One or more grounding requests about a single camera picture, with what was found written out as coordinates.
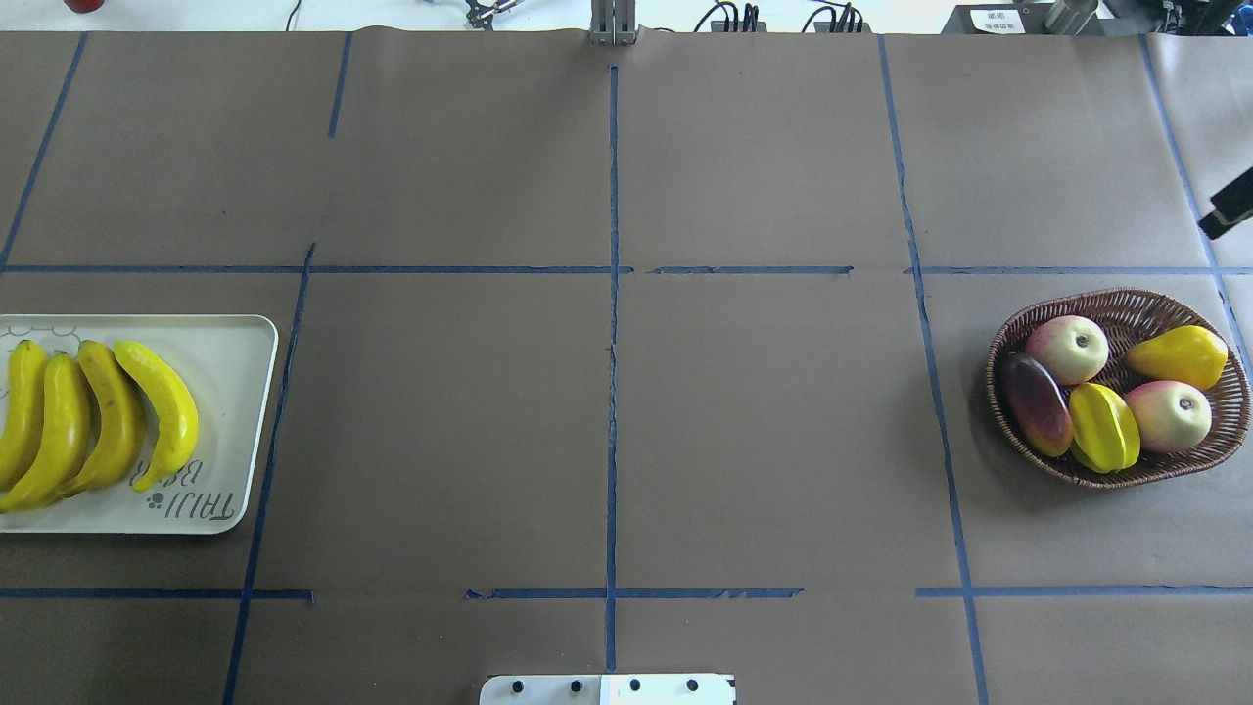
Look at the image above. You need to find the yellow banana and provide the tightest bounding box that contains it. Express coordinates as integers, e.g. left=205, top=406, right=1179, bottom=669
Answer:
left=1, top=352, right=91, bottom=513
left=56, top=341, right=147, bottom=498
left=1, top=339, right=49, bottom=492
left=114, top=341, right=200, bottom=493

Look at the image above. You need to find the brown wicker basket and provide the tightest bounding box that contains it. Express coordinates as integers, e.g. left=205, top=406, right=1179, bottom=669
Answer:
left=984, top=287, right=1250, bottom=490

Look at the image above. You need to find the yellow lemon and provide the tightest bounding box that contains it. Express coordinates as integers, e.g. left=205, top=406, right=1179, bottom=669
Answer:
left=1123, top=324, right=1230, bottom=389

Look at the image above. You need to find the red green apple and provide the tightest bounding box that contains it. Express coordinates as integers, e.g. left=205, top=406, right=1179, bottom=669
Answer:
left=1025, top=316, right=1110, bottom=387
left=1124, top=379, right=1214, bottom=452

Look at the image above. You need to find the yellow starfruit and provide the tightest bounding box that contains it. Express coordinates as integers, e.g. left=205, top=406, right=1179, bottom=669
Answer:
left=1068, top=381, right=1141, bottom=475

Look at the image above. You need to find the dark purple eggplant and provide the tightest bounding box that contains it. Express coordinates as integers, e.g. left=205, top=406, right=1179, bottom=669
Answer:
left=997, top=352, right=1074, bottom=458

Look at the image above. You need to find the black label box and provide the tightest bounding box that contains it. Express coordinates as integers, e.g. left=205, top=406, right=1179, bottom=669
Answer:
left=940, top=3, right=1051, bottom=35

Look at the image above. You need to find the brown paper table cover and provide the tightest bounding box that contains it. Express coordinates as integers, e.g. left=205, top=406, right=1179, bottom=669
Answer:
left=3, top=28, right=1250, bottom=704

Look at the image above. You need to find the white bear tray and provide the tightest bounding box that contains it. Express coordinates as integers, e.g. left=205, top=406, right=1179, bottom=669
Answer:
left=1, top=313, right=278, bottom=535

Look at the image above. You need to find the red cylinder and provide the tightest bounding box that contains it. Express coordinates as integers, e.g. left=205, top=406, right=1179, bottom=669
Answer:
left=64, top=0, right=107, bottom=14

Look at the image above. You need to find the aluminium frame post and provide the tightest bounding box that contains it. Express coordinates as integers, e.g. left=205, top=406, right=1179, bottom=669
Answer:
left=589, top=0, right=639, bottom=46

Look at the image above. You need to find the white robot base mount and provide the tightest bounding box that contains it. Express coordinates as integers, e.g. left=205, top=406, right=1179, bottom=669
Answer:
left=477, top=672, right=739, bottom=704

